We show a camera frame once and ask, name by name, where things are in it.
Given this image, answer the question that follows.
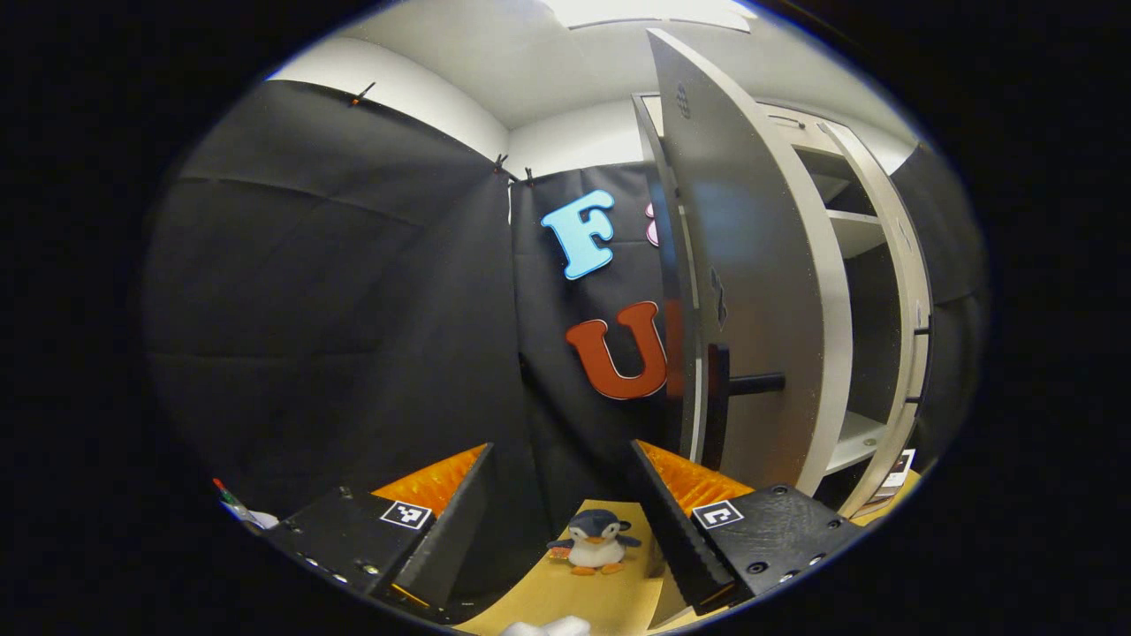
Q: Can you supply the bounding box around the penguin plush toy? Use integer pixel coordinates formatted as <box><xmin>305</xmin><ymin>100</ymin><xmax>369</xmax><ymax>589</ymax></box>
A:
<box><xmin>546</xmin><ymin>509</ymin><xmax>643</xmax><ymax>577</ymax></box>

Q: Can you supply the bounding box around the stack of books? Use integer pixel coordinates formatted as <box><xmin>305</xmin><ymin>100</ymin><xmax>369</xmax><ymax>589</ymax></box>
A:
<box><xmin>862</xmin><ymin>449</ymin><xmax>920</xmax><ymax>513</ymax></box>

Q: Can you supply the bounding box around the grey cabinet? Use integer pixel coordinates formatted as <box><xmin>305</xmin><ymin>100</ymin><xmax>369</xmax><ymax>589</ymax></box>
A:
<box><xmin>632</xmin><ymin>93</ymin><xmax>935</xmax><ymax>522</ymax></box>

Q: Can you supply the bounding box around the small red green object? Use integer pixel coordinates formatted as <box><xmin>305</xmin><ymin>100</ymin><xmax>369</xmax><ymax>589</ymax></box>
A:
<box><xmin>212</xmin><ymin>478</ymin><xmax>282</xmax><ymax>533</ymax></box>

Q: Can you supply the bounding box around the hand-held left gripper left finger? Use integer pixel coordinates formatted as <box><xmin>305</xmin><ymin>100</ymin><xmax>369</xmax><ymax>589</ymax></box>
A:
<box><xmin>261</xmin><ymin>442</ymin><xmax>496</xmax><ymax>615</ymax></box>

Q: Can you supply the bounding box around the black left door handle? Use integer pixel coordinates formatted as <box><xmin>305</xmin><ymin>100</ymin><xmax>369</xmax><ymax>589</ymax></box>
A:
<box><xmin>702</xmin><ymin>344</ymin><xmax>787</xmax><ymax>473</ymax></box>

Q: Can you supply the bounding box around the grey cabinet door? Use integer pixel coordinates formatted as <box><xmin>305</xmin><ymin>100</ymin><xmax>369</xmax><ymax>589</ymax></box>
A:
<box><xmin>817</xmin><ymin>119</ymin><xmax>935</xmax><ymax>520</ymax></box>
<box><xmin>648</xmin><ymin>28</ymin><xmax>854</xmax><ymax>500</ymax></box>

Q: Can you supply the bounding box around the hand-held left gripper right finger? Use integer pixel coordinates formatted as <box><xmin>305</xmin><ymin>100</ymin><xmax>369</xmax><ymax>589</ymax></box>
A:
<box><xmin>629</xmin><ymin>439</ymin><xmax>871</xmax><ymax>615</ymax></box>

